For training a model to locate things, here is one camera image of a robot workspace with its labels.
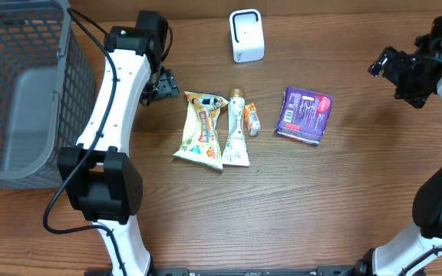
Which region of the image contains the cream snack bag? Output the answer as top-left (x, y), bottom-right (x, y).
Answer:
top-left (173, 90), bottom-right (229, 171)

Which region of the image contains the small orange candy pack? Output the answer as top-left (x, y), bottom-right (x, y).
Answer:
top-left (244, 103), bottom-right (261, 136)

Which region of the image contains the white cream tube gold cap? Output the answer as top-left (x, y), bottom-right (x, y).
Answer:
top-left (222, 88), bottom-right (250, 167)

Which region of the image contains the red purple tissue pack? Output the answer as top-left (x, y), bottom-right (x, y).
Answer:
top-left (275, 87), bottom-right (333, 145)

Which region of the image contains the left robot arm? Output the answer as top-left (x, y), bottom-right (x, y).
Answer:
top-left (57, 11), bottom-right (178, 275)

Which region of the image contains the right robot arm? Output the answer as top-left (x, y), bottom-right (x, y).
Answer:
top-left (345, 16), bottom-right (442, 275)

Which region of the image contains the grey plastic shopping basket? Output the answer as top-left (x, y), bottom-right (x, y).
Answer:
top-left (0, 0), bottom-right (95, 189)

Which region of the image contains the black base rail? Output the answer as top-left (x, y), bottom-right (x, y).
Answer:
top-left (84, 266), bottom-right (427, 276)

